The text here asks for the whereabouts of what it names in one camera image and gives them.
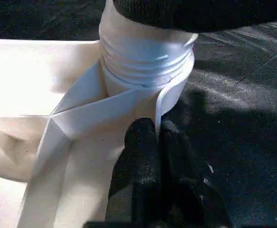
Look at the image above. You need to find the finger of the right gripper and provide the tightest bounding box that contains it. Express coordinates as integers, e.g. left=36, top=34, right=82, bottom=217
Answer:
left=112, top=0, right=277, bottom=33

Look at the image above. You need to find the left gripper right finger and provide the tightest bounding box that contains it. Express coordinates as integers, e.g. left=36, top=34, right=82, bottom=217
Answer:
left=158, top=121, right=233, bottom=228

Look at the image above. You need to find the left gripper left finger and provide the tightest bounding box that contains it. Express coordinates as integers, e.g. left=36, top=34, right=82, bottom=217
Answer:
left=104, top=118, right=163, bottom=228

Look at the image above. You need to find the white plastic table leg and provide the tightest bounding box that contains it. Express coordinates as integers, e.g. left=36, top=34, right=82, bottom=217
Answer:
left=99, top=0, right=199, bottom=89

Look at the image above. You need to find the white compartment tray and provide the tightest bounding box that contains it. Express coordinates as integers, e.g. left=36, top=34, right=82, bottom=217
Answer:
left=0, top=38, right=196, bottom=228

